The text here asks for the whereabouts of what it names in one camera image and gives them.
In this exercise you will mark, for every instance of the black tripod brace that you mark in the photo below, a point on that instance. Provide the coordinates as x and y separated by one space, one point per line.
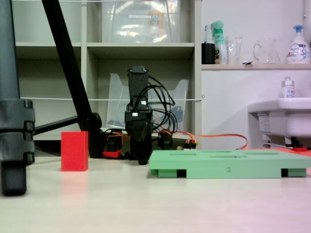
56 125

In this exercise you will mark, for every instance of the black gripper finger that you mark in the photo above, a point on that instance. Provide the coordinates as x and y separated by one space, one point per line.
148 132
141 150

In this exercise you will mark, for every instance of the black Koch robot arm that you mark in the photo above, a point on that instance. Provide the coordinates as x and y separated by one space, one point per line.
137 82

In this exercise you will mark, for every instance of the green spray bottle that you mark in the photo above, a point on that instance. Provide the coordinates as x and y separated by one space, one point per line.
219 46

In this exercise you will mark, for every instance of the green shape sorter board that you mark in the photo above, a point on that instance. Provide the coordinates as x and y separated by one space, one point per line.
218 165

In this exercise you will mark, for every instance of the thick tripod leg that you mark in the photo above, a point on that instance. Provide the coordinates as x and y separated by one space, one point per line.
9 109

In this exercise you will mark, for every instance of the clear glass beaker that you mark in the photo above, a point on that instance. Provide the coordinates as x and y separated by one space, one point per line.
235 52

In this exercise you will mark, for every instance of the blue toothbrush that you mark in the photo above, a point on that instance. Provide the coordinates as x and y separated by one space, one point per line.
206 32

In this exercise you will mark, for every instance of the black cup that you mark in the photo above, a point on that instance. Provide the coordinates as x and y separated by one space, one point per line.
208 54

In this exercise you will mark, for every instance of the clear plastic tray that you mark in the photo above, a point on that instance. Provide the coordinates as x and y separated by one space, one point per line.
116 109

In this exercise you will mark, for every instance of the red table clamp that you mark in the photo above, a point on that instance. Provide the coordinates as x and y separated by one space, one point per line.
111 154

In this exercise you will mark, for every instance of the black tripod leg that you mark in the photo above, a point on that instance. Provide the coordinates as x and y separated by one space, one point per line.
70 72

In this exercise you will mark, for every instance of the clear plastic storage box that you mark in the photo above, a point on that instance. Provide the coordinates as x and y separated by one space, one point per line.
136 21

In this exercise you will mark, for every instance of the wooden counter shelf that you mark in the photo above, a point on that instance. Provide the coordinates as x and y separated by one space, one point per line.
255 67

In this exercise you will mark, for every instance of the white foam soap bottle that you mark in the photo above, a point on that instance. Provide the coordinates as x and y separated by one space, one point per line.
297 51

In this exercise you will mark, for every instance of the clear sanitizer bottle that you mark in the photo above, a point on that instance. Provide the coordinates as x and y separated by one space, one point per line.
288 89

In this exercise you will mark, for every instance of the clear glass pitcher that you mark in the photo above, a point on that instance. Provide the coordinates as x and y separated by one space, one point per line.
267 53

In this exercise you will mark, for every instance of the red square block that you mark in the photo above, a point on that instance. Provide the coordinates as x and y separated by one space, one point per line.
74 151

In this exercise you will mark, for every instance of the white sink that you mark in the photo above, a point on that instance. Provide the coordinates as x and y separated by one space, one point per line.
291 114

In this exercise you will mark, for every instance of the beige shelf unit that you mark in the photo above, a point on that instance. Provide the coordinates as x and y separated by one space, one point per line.
141 47

